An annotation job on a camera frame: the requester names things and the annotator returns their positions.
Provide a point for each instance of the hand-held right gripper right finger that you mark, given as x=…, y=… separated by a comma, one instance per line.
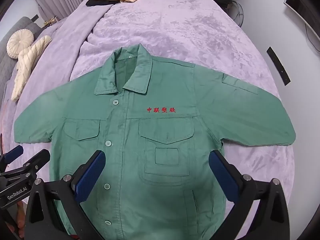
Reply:
x=223, y=177

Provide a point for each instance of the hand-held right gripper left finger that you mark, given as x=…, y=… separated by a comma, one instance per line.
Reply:
x=90, y=177

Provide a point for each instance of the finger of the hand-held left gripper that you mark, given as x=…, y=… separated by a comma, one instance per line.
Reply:
x=13, y=153
x=37, y=161

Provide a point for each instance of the green button shirt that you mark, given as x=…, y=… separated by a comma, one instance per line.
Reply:
x=155, y=200

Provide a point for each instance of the cream knitted twisted pillow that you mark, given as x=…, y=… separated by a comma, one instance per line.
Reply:
x=27, y=62

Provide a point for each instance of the cream round pleated pillow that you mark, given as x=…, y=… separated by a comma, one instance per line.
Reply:
x=19, y=43

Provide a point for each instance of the black power strip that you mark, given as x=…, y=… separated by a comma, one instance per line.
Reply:
x=278, y=66

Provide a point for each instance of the grey quilted mattress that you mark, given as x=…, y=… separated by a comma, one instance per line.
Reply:
x=10, y=27

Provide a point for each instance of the purple plush blanket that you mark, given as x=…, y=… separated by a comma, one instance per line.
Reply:
x=187, y=30

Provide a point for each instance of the standing fan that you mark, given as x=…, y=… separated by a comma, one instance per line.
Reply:
x=238, y=12

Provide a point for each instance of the black cloth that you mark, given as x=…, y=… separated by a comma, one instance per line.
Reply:
x=97, y=2

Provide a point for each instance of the white monitor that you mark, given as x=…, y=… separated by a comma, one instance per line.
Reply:
x=302, y=10

